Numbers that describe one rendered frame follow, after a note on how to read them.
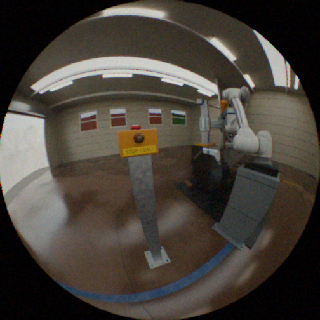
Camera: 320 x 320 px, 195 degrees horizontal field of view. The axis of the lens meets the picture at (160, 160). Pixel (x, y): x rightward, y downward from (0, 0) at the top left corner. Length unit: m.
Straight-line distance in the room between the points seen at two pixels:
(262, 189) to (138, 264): 1.24
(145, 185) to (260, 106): 7.05
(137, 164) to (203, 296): 1.14
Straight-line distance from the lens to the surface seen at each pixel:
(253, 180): 0.89
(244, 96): 1.28
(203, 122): 2.72
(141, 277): 1.08
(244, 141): 0.85
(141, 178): 0.33
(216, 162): 1.54
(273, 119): 6.89
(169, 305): 1.08
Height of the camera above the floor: 1.06
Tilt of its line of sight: 15 degrees down
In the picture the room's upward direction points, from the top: 3 degrees counter-clockwise
